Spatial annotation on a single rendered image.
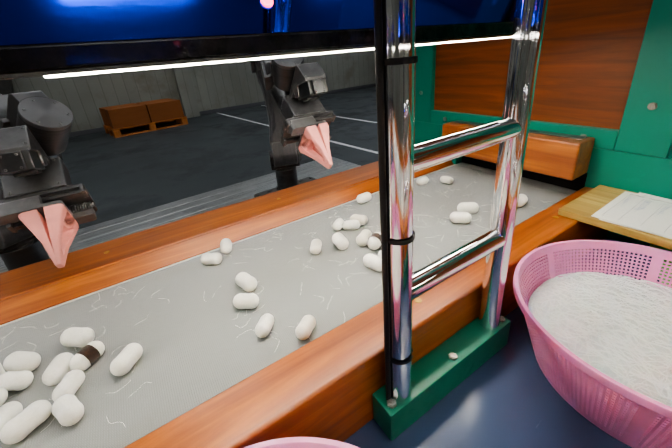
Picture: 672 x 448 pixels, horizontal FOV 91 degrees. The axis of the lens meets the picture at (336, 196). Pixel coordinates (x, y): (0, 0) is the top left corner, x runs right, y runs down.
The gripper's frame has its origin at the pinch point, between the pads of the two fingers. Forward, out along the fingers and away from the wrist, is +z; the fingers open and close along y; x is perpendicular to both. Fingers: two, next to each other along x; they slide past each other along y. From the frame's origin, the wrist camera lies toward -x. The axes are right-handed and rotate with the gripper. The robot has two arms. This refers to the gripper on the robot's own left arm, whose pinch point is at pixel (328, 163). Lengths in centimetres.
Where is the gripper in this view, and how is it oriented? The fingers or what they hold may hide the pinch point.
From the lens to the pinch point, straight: 60.3
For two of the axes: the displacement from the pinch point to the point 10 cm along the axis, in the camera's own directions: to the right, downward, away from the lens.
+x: -2.9, 5.1, 8.1
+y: 8.3, -2.8, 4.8
